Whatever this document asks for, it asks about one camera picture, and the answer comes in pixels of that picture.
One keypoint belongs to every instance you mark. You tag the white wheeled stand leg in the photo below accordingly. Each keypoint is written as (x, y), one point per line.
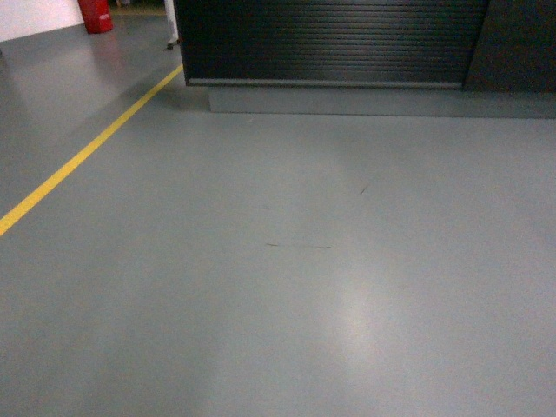
(171, 19)

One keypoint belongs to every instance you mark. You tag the red fire extinguisher box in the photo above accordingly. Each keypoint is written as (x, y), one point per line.
(96, 16)

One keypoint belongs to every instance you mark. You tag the black checkout counter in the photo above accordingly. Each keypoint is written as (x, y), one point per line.
(380, 58)

